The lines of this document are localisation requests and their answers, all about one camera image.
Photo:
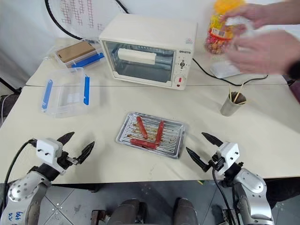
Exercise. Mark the person's right forearm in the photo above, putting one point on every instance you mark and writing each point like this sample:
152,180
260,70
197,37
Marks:
293,11

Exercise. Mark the steel cup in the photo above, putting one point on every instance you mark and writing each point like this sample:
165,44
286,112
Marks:
230,109

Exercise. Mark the clear box holding brown pack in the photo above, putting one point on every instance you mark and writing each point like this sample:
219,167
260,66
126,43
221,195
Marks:
89,59

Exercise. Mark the dark rounded shape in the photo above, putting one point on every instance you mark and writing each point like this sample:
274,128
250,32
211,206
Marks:
127,212
185,211

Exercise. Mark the person's left hand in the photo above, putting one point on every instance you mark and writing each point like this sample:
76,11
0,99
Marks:
264,54

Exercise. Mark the white sheet with red grid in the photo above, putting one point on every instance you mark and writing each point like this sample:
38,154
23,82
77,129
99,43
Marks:
77,14

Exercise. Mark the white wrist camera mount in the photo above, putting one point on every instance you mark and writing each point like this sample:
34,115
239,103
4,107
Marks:
49,148
228,152

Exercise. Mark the clear box with blue clips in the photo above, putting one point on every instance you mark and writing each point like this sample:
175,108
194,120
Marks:
70,107

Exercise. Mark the candy jar with orange lid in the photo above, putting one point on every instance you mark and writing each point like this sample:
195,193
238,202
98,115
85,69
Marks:
218,39

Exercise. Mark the white oblong case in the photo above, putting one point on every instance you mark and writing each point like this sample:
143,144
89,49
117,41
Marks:
220,71

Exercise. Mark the rusty metal bracket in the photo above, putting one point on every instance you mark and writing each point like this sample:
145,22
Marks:
97,218
228,216

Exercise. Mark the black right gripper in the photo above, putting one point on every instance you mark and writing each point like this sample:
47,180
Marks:
215,164

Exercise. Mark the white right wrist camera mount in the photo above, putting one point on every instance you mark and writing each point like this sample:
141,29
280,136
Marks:
228,152

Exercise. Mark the cream toaster oven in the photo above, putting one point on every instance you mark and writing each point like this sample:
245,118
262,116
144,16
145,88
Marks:
145,25

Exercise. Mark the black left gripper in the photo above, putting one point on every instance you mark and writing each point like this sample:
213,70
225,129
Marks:
65,160

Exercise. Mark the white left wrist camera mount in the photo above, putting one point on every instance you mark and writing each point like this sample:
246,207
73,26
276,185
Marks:
49,148

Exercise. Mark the person's right hand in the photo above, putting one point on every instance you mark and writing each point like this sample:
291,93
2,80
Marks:
262,14

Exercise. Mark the black metal stand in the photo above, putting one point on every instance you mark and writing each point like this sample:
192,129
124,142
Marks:
9,84

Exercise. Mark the brown cardboard pack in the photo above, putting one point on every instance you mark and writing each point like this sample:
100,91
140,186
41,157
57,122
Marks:
75,52

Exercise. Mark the black curved hoop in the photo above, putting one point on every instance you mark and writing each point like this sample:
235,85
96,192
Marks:
58,24

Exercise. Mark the stained metal baking tray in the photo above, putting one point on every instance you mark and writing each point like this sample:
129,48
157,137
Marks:
173,140

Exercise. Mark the person's black-sleeved left forearm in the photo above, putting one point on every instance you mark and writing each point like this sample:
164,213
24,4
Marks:
294,69

